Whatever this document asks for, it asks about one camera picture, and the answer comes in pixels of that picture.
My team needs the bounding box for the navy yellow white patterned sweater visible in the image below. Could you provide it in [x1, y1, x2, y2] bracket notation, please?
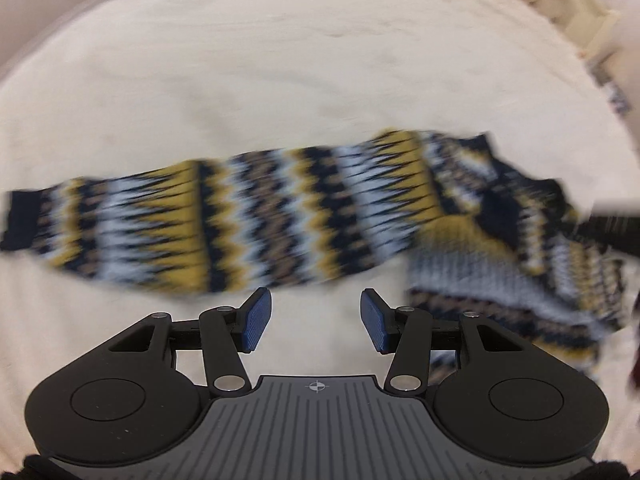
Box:
[1, 130, 627, 372]

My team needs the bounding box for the cream bed cover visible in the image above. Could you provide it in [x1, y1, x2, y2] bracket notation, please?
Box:
[1, 0, 639, 470]

